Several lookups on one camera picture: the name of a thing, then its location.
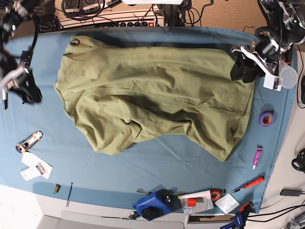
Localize pink glue tube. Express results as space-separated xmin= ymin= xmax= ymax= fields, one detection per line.
xmin=253 ymin=145 xmax=263 ymax=170

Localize blue orange clamp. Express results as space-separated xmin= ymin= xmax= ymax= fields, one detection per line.
xmin=220 ymin=202 xmax=252 ymax=229

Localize purple tape roll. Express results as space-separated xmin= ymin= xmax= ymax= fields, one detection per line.
xmin=258 ymin=110 xmax=275 ymax=127

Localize orange grey utility knife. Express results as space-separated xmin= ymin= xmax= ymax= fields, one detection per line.
xmin=16 ymin=131 xmax=43 ymax=153

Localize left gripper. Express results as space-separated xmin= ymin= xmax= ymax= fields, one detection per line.
xmin=230 ymin=40 xmax=282 ymax=91

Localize blue plastic device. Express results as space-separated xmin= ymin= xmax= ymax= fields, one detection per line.
xmin=132 ymin=188 xmax=173 ymax=221

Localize white rolled paper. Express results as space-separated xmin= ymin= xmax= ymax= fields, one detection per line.
xmin=178 ymin=190 xmax=211 ymax=202

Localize black power adapter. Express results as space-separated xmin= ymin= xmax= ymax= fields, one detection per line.
xmin=280 ymin=188 xmax=304 ymax=197

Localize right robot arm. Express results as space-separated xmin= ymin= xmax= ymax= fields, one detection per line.
xmin=0 ymin=0 xmax=45 ymax=109

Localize white paper card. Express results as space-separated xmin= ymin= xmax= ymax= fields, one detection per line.
xmin=21 ymin=152 xmax=53 ymax=179

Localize black remote control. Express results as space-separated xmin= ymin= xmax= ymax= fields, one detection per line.
xmin=20 ymin=51 xmax=33 ymax=68

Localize white square booklet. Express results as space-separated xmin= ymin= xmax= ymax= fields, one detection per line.
xmin=215 ymin=193 xmax=240 ymax=214

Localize orange tape roll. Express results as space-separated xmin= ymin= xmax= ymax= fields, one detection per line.
xmin=210 ymin=189 xmax=222 ymax=202

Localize blue table cloth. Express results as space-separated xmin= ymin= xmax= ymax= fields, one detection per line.
xmin=0 ymin=28 xmax=295 ymax=212

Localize orange handled screwdriver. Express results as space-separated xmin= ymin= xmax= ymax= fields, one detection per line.
xmin=231 ymin=177 xmax=264 ymax=193

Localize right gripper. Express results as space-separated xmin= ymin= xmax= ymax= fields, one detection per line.
xmin=0 ymin=66 xmax=42 ymax=104

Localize white marker pen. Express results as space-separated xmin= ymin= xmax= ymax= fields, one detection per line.
xmin=2 ymin=88 xmax=8 ymax=110

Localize small green battery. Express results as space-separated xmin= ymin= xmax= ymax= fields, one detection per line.
xmin=53 ymin=184 xmax=61 ymax=194

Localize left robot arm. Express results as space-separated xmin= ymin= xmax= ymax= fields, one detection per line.
xmin=231 ymin=0 xmax=305 ymax=91

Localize translucent plastic cup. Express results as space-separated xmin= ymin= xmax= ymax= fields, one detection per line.
xmin=278 ymin=61 xmax=298 ymax=89

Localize olive green t-shirt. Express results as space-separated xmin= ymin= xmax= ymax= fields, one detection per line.
xmin=54 ymin=36 xmax=254 ymax=162

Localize black tweezers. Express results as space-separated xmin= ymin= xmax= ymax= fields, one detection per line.
xmin=66 ymin=182 xmax=73 ymax=207

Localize small orange block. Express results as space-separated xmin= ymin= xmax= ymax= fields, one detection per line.
xmin=187 ymin=198 xmax=196 ymax=208

